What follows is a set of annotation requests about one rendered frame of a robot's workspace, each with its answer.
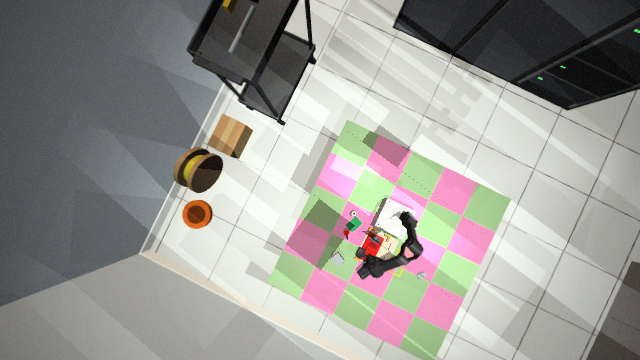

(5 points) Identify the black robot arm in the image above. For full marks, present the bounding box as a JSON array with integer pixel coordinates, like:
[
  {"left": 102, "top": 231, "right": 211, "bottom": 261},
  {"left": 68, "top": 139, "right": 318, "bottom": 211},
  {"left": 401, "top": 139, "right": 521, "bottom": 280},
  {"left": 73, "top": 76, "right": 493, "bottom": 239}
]
[{"left": 357, "top": 211, "right": 424, "bottom": 281}]

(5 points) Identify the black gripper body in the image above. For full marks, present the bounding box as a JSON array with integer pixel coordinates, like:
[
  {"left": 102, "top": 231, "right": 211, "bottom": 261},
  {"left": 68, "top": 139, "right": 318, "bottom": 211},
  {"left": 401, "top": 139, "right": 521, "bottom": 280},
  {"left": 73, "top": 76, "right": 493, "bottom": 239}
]
[{"left": 356, "top": 247, "right": 384, "bottom": 262}]

